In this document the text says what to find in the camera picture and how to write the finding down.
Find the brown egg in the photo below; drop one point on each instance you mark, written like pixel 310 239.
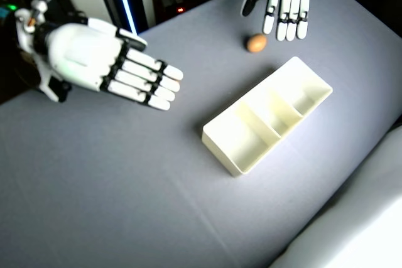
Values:
pixel 256 43

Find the grey table cloth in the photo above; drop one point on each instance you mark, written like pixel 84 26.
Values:
pixel 125 180

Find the white three-well tray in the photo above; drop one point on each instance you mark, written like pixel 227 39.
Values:
pixel 251 142

